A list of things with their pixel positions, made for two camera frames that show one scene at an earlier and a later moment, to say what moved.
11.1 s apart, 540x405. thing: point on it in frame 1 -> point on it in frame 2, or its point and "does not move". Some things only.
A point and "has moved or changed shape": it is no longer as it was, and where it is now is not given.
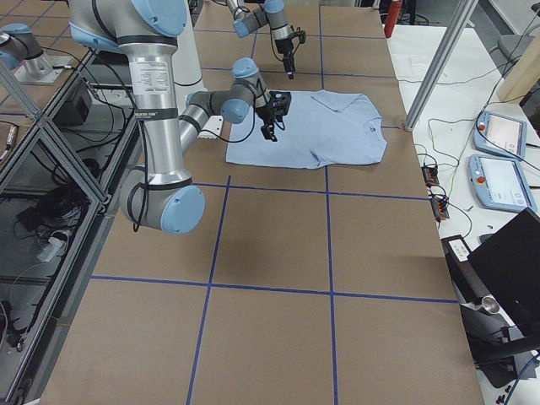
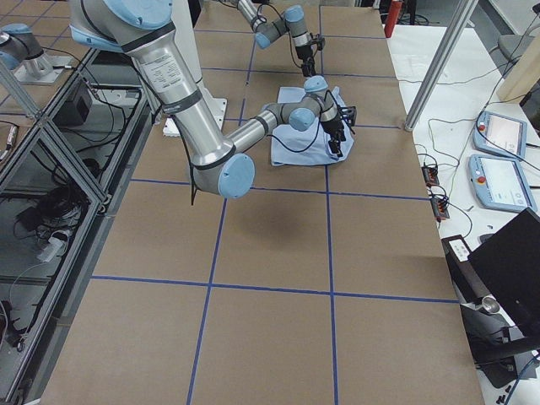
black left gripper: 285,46 -> 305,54
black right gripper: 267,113 -> 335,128
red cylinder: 391,17 does not move
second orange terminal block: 439,207 does not move
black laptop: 510,261 does not move
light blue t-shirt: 323,128 has moved or changed shape
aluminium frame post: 440,62 does not move
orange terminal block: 430,175 does not move
